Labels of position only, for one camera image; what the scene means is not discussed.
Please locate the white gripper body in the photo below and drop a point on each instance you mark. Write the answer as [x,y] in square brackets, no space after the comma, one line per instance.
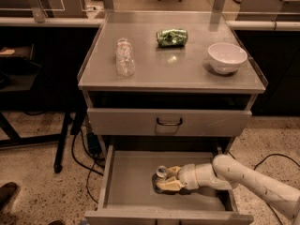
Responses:
[187,176]

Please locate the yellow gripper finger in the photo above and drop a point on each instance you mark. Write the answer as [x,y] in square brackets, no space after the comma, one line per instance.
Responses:
[170,184]
[173,171]

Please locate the redbull can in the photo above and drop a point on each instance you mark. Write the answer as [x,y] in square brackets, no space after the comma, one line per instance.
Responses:
[161,172]

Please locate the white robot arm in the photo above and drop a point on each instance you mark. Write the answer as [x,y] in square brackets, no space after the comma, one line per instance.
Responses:
[224,173]

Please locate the open middle drawer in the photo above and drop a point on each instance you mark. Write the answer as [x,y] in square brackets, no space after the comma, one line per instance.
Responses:
[127,196]

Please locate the grey drawer cabinet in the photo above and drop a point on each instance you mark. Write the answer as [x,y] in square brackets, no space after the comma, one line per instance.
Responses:
[169,78]

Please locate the closed top drawer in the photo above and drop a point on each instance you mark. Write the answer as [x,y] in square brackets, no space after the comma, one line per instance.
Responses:
[151,122]

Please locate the crushed green soda can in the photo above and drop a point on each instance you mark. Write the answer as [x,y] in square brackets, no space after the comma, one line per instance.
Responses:
[172,38]

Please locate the black power adapter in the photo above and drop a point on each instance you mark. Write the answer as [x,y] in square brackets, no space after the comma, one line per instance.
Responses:
[93,144]

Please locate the white bowl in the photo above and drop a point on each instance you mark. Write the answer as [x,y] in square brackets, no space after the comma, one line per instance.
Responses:
[226,58]

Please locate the clear plastic bottle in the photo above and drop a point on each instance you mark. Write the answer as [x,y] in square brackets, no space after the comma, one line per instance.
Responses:
[125,64]

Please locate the black side table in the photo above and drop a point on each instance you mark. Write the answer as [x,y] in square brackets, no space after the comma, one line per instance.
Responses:
[28,86]

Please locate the dark shoe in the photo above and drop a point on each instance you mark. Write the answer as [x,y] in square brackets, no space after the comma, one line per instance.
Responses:
[6,193]

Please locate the black drawer handle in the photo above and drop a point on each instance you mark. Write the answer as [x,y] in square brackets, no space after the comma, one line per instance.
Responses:
[170,124]

